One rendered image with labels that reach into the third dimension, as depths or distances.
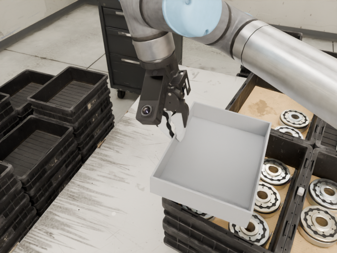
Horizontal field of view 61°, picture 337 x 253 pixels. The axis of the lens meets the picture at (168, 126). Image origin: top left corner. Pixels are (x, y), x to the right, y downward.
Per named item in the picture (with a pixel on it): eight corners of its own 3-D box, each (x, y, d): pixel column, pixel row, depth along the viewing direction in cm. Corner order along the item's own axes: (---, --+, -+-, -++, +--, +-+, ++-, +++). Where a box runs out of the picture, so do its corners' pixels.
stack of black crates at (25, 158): (43, 220, 155) (21, 180, 132) (0, 202, 163) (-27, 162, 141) (85, 166, 183) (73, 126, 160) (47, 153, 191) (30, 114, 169)
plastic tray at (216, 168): (245, 228, 55) (252, 214, 51) (149, 192, 60) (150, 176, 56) (266, 137, 73) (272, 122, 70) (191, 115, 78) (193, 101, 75)
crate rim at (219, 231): (276, 267, 62) (279, 262, 61) (158, 206, 74) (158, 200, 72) (311, 151, 88) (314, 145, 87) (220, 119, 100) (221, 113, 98)
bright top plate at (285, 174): (283, 190, 83) (283, 189, 83) (250, 174, 88) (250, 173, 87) (294, 168, 90) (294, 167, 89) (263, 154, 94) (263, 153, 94)
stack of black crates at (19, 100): (35, 149, 194) (18, 110, 171) (1, 138, 202) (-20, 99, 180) (71, 115, 222) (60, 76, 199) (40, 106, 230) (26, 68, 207)
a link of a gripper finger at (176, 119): (196, 128, 70) (188, 96, 65) (190, 144, 66) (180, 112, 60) (184, 128, 71) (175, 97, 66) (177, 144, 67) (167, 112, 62)
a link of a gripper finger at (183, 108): (193, 124, 63) (184, 90, 58) (191, 128, 62) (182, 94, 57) (173, 124, 65) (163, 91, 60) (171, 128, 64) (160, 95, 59)
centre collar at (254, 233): (257, 239, 72) (257, 238, 71) (237, 232, 73) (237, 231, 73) (260, 223, 75) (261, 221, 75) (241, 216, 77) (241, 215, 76)
